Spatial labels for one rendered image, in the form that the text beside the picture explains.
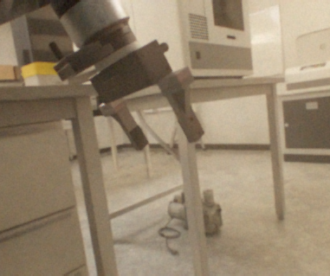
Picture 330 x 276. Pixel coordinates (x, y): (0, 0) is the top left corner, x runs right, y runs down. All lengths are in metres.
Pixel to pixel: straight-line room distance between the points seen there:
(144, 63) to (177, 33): 0.81
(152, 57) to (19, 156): 0.51
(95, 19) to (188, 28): 0.82
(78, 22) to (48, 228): 0.60
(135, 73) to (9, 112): 0.47
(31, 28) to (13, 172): 2.42
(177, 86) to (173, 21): 0.85
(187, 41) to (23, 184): 0.78
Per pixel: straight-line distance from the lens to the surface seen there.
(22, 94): 0.76
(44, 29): 3.16
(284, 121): 3.48
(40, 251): 0.87
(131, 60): 0.39
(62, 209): 0.89
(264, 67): 4.30
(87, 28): 0.41
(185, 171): 1.19
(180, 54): 1.17
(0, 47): 5.82
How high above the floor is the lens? 0.80
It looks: 7 degrees down
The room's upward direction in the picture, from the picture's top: 7 degrees counter-clockwise
